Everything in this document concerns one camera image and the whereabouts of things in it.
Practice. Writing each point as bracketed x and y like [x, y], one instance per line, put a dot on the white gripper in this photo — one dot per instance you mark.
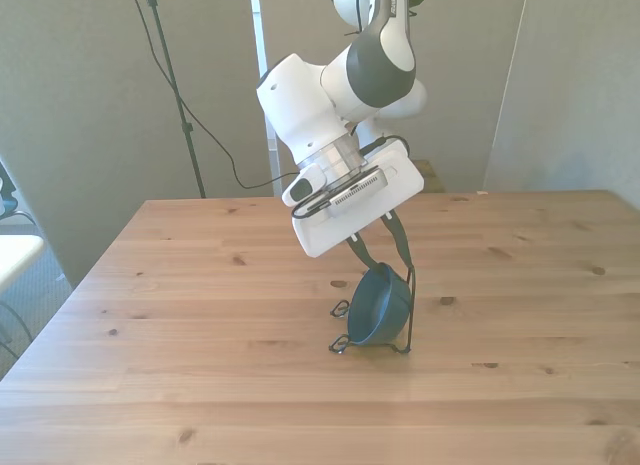
[360, 220]

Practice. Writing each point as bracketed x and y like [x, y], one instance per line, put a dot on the white side table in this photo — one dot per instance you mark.
[17, 255]

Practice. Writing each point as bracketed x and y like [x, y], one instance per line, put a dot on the black thin tripod pole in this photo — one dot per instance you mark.
[171, 72]

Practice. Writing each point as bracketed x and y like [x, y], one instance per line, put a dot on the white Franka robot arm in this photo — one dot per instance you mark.
[300, 105]

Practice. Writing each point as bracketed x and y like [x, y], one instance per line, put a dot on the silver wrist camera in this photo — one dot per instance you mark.
[355, 192]

